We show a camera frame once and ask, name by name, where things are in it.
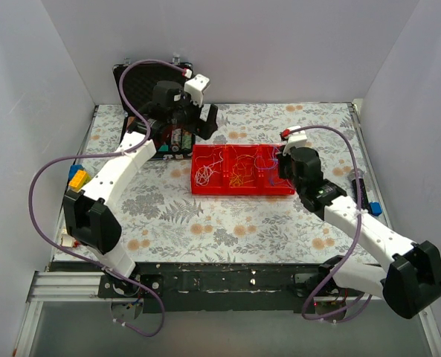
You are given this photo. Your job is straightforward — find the blue thin cable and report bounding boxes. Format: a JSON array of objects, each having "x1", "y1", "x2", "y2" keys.
[{"x1": 255, "y1": 145, "x2": 292, "y2": 187}]

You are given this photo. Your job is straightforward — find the white thin cable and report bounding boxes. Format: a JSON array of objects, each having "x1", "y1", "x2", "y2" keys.
[{"x1": 193, "y1": 148, "x2": 225, "y2": 187}]

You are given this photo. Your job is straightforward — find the yellow thin cable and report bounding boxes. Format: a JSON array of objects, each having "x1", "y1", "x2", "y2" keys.
[{"x1": 227, "y1": 145, "x2": 262, "y2": 189}]

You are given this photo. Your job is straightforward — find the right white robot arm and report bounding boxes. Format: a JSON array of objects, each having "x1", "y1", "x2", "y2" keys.
[{"x1": 277, "y1": 147, "x2": 441, "y2": 319}]

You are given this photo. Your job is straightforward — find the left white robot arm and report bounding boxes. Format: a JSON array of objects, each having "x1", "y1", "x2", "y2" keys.
[{"x1": 63, "y1": 74, "x2": 218, "y2": 298}]

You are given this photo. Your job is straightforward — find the black poker chip case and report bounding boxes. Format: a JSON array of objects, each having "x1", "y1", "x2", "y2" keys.
[{"x1": 123, "y1": 63, "x2": 196, "y2": 160}]

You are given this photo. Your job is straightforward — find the red three-compartment bin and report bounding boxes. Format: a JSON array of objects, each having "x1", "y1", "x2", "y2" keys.
[{"x1": 190, "y1": 144, "x2": 294, "y2": 196}]

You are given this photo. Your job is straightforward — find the black microphone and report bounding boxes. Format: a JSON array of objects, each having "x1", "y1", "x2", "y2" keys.
[{"x1": 348, "y1": 169, "x2": 371, "y2": 213}]

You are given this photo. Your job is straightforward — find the small blue block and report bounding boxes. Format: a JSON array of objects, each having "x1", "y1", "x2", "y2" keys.
[{"x1": 369, "y1": 202, "x2": 382, "y2": 217}]

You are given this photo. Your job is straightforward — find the floral table mat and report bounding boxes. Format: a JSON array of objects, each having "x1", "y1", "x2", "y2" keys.
[{"x1": 52, "y1": 102, "x2": 396, "y2": 264}]

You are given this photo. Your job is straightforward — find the blue duplo brick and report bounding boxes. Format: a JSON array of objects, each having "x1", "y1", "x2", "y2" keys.
[{"x1": 68, "y1": 164, "x2": 84, "y2": 181}]

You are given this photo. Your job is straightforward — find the yellow and green duplo bricks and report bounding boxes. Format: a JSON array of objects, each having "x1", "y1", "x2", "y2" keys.
[{"x1": 68, "y1": 170, "x2": 91, "y2": 192}]

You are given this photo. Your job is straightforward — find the white and red toy piece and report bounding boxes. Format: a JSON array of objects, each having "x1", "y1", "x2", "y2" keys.
[{"x1": 60, "y1": 230, "x2": 80, "y2": 248}]

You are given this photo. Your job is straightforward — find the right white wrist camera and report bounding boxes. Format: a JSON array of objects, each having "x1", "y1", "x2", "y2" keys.
[{"x1": 280, "y1": 126, "x2": 307, "y2": 156}]

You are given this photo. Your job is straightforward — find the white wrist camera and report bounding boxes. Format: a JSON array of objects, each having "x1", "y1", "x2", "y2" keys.
[
  {"x1": 184, "y1": 74, "x2": 210, "y2": 107},
  {"x1": 280, "y1": 126, "x2": 307, "y2": 156}
]

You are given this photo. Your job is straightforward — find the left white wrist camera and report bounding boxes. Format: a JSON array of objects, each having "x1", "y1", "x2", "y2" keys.
[{"x1": 184, "y1": 74, "x2": 210, "y2": 107}]

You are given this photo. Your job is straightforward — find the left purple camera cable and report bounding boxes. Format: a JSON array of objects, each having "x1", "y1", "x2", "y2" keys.
[{"x1": 28, "y1": 59, "x2": 191, "y2": 337}]

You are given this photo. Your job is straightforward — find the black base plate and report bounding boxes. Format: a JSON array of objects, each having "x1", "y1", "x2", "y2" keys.
[{"x1": 97, "y1": 262, "x2": 366, "y2": 315}]

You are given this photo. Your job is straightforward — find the aluminium frame rail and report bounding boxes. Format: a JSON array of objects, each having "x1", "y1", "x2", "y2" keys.
[{"x1": 13, "y1": 274, "x2": 112, "y2": 357}]

